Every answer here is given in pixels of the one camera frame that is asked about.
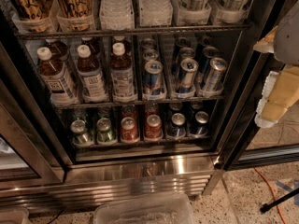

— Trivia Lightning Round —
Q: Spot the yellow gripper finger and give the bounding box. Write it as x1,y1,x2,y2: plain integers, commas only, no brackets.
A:
253,26,278,53
254,64,299,128

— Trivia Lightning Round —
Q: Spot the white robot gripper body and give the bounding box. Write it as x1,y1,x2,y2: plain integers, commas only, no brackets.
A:
274,1,299,65

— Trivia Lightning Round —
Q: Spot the Red Bull can right front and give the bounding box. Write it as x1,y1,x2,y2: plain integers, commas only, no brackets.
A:
202,57,227,91

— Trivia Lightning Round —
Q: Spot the red bull can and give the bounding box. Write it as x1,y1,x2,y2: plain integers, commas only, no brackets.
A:
176,58,198,93
202,57,227,91
144,61,163,95

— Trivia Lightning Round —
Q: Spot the glass fridge door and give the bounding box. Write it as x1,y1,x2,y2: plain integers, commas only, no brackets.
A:
211,0,298,171

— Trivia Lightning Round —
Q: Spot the Red Bull can middle front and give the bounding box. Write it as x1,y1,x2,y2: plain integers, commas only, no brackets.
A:
176,58,198,93

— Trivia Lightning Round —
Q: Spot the blue Pepsi can right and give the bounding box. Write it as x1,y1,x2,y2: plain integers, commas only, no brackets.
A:
190,111,209,136

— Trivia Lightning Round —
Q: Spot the blue pepsi can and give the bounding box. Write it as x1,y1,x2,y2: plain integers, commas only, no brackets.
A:
167,113,186,138
190,111,209,136

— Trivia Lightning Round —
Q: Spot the blue Pepsi can left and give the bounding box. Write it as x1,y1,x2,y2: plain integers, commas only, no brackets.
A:
167,113,186,138

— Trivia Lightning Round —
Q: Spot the Red Bull can left front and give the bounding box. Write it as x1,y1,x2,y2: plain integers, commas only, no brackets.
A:
144,61,163,95

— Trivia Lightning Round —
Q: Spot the red cola can right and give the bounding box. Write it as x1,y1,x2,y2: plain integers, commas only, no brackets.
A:
145,115,163,139

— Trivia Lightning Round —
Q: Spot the red cola can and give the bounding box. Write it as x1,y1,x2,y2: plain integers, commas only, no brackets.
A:
145,115,163,139
121,117,139,142

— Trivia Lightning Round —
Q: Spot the red cola can left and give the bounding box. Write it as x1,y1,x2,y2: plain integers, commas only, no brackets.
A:
121,117,139,142

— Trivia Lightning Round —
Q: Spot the stainless steel fridge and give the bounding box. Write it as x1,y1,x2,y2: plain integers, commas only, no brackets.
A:
0,0,299,213

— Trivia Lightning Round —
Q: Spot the green soda can right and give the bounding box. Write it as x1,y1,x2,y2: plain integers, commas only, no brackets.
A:
96,118,116,144

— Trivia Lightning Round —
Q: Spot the green soda can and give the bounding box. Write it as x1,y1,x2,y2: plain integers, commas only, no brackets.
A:
96,118,116,144
70,119,93,147

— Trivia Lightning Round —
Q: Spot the gold LaCroix can right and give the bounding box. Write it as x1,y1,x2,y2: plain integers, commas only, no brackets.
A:
58,0,93,19

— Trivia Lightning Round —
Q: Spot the gold lacroix can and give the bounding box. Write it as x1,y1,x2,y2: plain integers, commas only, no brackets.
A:
58,0,93,19
3,0,55,21

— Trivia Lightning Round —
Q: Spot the green soda can left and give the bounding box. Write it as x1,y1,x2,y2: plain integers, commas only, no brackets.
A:
70,119,93,147

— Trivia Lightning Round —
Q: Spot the gold LaCroix can left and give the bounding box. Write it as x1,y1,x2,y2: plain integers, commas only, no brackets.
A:
3,0,55,21

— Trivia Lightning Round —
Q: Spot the clear water bottle right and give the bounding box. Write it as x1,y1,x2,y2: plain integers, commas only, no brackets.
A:
136,0,173,17

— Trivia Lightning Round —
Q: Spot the clear water bottle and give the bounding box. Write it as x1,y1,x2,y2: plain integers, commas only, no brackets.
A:
98,0,134,17
136,0,173,17

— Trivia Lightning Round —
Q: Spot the black tripod leg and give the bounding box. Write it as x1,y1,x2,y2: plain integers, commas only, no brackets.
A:
260,188,299,213

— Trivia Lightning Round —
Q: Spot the iced tea bottle right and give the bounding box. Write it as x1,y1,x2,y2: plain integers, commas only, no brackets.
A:
110,42,135,102

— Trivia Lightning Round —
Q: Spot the iced tea bottle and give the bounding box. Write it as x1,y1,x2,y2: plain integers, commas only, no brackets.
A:
77,45,108,103
36,47,78,105
110,42,135,102

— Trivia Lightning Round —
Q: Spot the clear water bottle left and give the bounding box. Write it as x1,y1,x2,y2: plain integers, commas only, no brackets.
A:
98,0,134,17

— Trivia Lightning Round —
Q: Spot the clear plastic bin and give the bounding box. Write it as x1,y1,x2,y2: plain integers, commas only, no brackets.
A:
93,192,195,224

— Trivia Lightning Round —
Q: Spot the iced tea bottle middle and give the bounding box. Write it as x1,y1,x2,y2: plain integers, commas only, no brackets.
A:
77,45,108,103

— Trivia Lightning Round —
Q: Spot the iced tea bottle left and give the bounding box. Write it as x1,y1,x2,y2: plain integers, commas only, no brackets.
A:
36,47,78,105

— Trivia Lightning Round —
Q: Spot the orange cable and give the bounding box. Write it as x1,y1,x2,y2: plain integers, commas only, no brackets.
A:
253,167,288,224

